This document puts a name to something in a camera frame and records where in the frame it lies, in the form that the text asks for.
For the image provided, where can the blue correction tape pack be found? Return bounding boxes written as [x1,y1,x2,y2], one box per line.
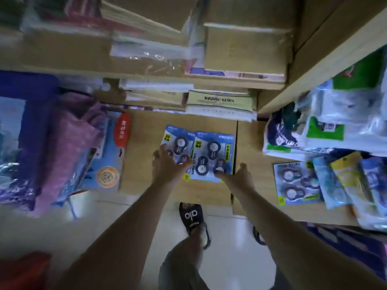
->
[183,130,236,182]
[160,125,196,180]
[273,162,322,206]

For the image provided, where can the person's left forearm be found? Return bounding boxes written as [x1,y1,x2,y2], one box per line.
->
[57,177,179,290]

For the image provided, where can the stack of brown paper packs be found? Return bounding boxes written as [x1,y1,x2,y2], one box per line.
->
[184,0,295,85]

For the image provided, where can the pile of clear green-label bags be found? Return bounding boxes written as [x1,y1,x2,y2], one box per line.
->
[262,51,387,162]

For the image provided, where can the red pencil case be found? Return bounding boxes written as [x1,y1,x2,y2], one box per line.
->
[114,113,131,149]

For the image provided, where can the white booklet pack, green label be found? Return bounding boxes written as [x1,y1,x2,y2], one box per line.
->
[185,89,258,122]

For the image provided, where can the light blue stationery packet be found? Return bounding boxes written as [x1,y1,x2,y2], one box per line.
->
[312,155,355,210]

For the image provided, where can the red plastic stool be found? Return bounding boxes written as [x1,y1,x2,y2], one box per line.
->
[0,251,52,290]

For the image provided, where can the blue package with round sticker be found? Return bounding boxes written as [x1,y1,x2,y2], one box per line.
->
[79,113,125,194]

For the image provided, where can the blue and white stationery packet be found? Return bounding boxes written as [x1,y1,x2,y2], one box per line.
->
[351,156,387,232]

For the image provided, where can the person's right forearm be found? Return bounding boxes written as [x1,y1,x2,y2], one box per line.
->
[225,186,387,290]

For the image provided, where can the person's left hand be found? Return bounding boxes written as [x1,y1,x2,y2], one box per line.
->
[152,144,193,186]

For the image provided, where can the stack of clear-wrapped notebooks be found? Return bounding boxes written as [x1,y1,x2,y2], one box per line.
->
[18,0,206,112]

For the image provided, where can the black slipper with white print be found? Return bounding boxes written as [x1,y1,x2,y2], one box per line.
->
[179,202,212,250]
[252,226,268,247]

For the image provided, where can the yellow stationery packet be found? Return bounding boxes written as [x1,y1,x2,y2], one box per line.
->
[330,151,377,210]

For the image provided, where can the purple patterned carton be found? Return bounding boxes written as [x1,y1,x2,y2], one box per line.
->
[299,222,387,283]

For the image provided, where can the person's right hand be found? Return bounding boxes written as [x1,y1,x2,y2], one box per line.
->
[216,163,255,194]

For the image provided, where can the dark blue bag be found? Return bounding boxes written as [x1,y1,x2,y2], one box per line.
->
[0,70,61,154]

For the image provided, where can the pile of pink purple bags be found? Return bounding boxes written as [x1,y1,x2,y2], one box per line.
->
[0,93,106,219]

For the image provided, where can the wooden side shelf unit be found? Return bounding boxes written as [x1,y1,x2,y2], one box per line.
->
[232,0,387,227]

